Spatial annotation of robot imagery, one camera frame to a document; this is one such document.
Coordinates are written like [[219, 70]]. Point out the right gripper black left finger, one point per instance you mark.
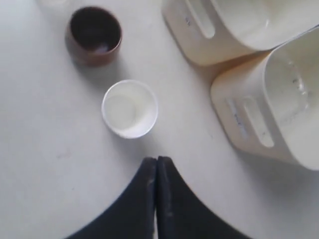
[[132, 214]]

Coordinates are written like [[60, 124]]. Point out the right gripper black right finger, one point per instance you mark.
[[180, 214]]

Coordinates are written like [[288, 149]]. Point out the white paper cup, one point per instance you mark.
[[130, 109]]

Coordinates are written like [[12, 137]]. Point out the brown wooden cup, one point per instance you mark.
[[93, 36]]

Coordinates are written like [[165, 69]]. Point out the right cream plastic bin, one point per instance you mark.
[[270, 106]]

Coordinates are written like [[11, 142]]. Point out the cream plastic bin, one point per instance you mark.
[[214, 31], [270, 106]]

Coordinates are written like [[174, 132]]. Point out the middle cream plastic bin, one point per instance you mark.
[[214, 31]]

